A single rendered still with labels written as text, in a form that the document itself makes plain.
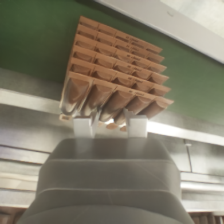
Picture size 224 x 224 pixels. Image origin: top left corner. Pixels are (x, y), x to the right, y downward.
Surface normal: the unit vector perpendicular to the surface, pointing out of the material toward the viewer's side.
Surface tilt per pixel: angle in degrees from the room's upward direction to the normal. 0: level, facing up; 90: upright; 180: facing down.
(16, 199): 90
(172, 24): 90
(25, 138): 90
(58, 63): 2
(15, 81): 90
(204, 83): 2
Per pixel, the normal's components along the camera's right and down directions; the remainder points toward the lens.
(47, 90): 0.40, -0.44
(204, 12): -0.04, 0.87
